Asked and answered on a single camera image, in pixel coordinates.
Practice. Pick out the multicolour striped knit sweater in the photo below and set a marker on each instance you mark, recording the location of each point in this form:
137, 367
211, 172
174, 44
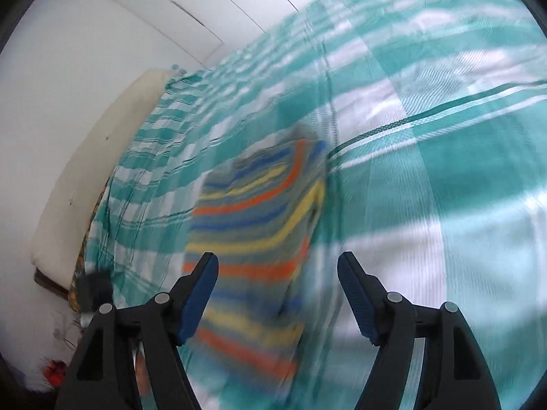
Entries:
257, 214

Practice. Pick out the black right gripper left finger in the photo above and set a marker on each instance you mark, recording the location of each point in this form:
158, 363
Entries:
101, 374

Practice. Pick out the teal white plaid bedspread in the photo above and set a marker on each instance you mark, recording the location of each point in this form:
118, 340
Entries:
433, 114

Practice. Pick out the cream upholstered headboard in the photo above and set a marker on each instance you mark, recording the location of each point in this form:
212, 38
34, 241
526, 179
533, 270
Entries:
66, 216

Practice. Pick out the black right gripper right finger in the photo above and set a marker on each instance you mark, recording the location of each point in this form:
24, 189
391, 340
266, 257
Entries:
454, 372

